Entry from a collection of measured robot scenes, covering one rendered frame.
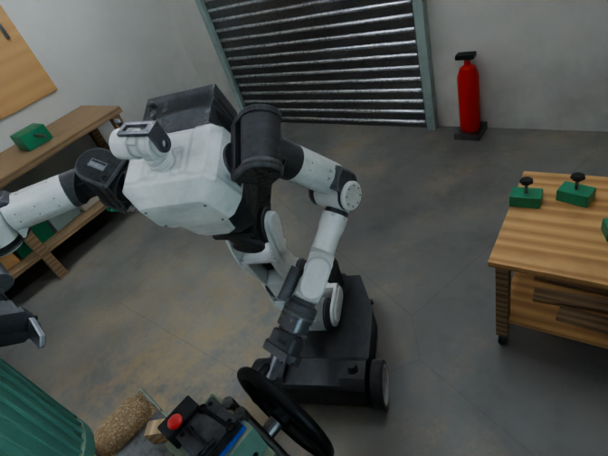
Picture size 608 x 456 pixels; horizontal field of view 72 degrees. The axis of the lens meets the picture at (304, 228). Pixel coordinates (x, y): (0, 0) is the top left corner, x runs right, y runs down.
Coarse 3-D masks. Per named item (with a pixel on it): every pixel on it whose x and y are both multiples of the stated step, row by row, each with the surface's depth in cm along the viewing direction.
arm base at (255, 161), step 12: (252, 108) 89; (264, 108) 89; (276, 108) 91; (240, 120) 93; (240, 132) 95; (240, 144) 94; (240, 156) 93; (240, 168) 88; (252, 168) 87; (264, 168) 87; (276, 168) 87; (240, 180) 92; (252, 180) 93; (264, 180) 93; (276, 180) 93
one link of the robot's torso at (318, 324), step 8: (264, 288) 157; (280, 304) 163; (320, 304) 177; (328, 304) 181; (320, 312) 176; (328, 312) 179; (320, 320) 175; (328, 320) 178; (312, 328) 182; (320, 328) 181; (328, 328) 180
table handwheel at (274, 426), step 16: (240, 368) 97; (240, 384) 103; (256, 384) 89; (272, 384) 88; (256, 400) 107; (272, 400) 95; (288, 400) 85; (272, 416) 95; (288, 416) 95; (304, 416) 85; (272, 432) 93; (288, 432) 106; (304, 432) 93; (320, 432) 86; (304, 448) 102; (320, 448) 87
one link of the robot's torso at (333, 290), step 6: (330, 288) 188; (336, 288) 187; (324, 294) 192; (330, 294) 191; (336, 294) 186; (342, 294) 193; (336, 300) 183; (342, 300) 192; (330, 306) 180; (336, 306) 181; (330, 312) 178; (336, 312) 180; (330, 318) 178; (336, 318) 180; (336, 324) 181
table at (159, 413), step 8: (144, 392) 102; (152, 400) 100; (160, 408) 98; (152, 416) 96; (160, 416) 96; (144, 424) 95; (136, 432) 94; (144, 432) 94; (128, 440) 93; (136, 440) 93; (144, 440) 92; (128, 448) 92; (136, 448) 91; (144, 448) 91; (152, 448) 90; (160, 448) 90
